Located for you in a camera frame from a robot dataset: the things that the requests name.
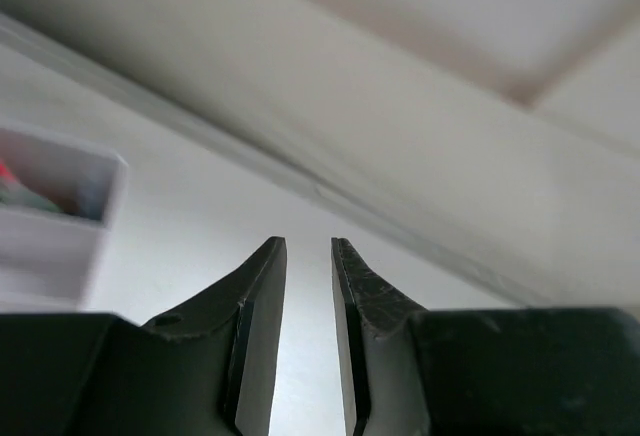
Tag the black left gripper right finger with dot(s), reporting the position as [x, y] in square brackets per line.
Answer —
[406, 370]

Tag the white divided organizer container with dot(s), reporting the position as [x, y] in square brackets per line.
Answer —
[49, 261]

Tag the green clear gel pen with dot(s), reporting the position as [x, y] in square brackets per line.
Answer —
[15, 194]

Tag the red capped gel pen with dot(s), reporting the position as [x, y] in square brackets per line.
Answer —
[7, 178]

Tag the light blue pen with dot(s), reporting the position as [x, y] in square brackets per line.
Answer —
[90, 202]

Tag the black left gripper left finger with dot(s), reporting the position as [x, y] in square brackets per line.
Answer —
[204, 367]

